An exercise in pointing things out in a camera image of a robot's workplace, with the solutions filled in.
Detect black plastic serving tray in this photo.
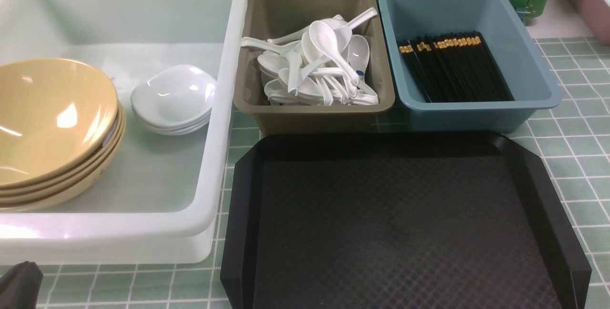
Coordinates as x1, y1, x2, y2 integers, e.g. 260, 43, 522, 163
220, 132, 592, 309

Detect stack of yellow bowls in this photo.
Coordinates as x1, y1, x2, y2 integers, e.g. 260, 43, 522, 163
1, 104, 126, 212

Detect green checkered table mat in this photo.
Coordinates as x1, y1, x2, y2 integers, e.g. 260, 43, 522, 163
37, 37, 610, 309

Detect pile of white spoons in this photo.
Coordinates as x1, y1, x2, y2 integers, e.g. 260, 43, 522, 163
241, 8, 380, 106

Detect white plastic tub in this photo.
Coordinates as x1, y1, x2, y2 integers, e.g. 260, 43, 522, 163
1, 0, 247, 265

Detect bundle of black chopsticks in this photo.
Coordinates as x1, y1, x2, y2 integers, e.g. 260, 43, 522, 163
397, 31, 515, 103

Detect white square sauce dish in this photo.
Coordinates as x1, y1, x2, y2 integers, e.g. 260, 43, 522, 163
130, 65, 216, 130

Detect blue plastic bin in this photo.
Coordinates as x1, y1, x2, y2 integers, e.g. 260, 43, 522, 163
378, 0, 562, 133

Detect brown plastic bin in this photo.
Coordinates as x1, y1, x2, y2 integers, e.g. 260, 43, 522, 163
234, 0, 395, 135

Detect white soup spoon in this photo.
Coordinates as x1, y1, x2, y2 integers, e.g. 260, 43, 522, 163
309, 20, 359, 86

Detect yellow noodle bowl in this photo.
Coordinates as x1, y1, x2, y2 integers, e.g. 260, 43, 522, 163
0, 58, 119, 187

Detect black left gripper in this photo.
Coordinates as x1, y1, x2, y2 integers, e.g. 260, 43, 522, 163
0, 261, 44, 309

